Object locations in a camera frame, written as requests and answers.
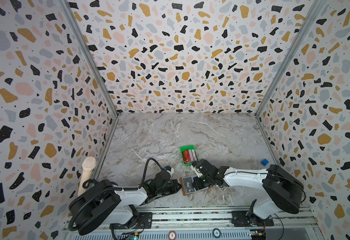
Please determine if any small blue cube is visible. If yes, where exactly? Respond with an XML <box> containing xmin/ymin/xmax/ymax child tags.
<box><xmin>261</xmin><ymin>159</ymin><xmax>270</xmax><ymax>166</ymax></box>

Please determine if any brown leather card holder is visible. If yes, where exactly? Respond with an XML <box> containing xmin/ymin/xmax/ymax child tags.
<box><xmin>180</xmin><ymin>175</ymin><xmax>210</xmax><ymax>196</ymax></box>

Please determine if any beige foam microphone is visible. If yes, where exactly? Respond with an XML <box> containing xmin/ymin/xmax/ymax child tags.
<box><xmin>78</xmin><ymin>157</ymin><xmax>96</xmax><ymax>196</ymax></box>

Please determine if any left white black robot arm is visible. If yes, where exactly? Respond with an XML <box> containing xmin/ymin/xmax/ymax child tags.
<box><xmin>68</xmin><ymin>166</ymin><xmax>182</xmax><ymax>236</ymax></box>

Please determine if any stack of credit cards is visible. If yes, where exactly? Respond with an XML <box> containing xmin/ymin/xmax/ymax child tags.
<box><xmin>182</xmin><ymin>149</ymin><xmax>198</xmax><ymax>165</ymax></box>

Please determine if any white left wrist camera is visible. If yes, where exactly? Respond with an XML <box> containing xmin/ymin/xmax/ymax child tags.
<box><xmin>163</xmin><ymin>166</ymin><xmax>174</xmax><ymax>177</ymax></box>

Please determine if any aluminium mounting rail frame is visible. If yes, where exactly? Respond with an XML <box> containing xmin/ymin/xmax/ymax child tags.
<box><xmin>64</xmin><ymin>207</ymin><xmax>324</xmax><ymax>240</ymax></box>

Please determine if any green plastic card tray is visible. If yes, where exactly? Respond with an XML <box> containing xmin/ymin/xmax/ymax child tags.
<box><xmin>180</xmin><ymin>145</ymin><xmax>198</xmax><ymax>166</ymax></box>

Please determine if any left black corrugated cable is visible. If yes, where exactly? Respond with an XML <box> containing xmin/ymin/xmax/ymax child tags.
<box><xmin>67</xmin><ymin>157</ymin><xmax>165</xmax><ymax>232</ymax></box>

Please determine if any dark green VIP credit card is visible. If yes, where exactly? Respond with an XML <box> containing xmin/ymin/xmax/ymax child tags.
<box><xmin>182</xmin><ymin>177</ymin><xmax>195</xmax><ymax>195</ymax></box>

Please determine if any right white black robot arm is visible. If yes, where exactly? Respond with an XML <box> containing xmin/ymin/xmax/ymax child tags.
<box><xmin>191</xmin><ymin>159</ymin><xmax>306</xmax><ymax>227</ymax></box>

